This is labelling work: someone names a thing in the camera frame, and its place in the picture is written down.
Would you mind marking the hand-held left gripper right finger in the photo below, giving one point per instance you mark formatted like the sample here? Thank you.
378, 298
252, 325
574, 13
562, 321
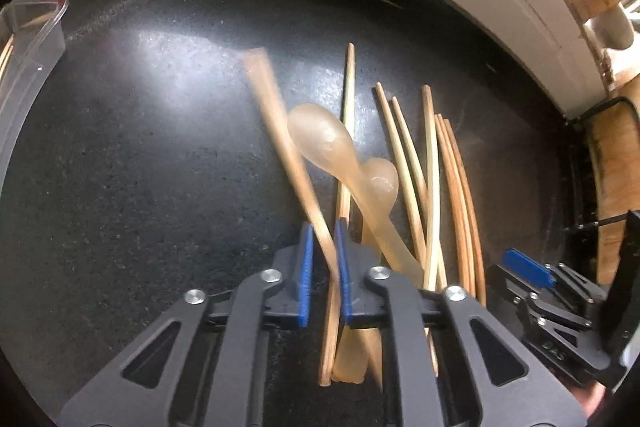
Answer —
342, 277

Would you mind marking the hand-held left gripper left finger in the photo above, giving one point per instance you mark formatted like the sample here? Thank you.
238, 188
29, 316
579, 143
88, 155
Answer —
306, 277

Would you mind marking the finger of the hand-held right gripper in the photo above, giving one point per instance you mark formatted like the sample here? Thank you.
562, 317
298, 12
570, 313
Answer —
525, 264
550, 337

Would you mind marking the translucent beige spoon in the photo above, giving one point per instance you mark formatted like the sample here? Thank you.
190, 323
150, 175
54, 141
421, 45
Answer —
382, 182
320, 132

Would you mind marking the bundle of wooden chopsticks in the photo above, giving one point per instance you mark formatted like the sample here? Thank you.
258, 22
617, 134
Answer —
349, 107

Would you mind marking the clear plastic tray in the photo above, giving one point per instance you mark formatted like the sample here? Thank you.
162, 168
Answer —
30, 57

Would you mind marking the person's right hand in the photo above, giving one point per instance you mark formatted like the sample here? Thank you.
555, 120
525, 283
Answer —
597, 399

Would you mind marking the grey round object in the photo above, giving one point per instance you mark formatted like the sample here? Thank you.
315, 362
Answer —
610, 29

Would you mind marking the wooden stool with black frame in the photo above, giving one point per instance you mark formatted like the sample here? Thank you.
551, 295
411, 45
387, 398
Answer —
617, 167

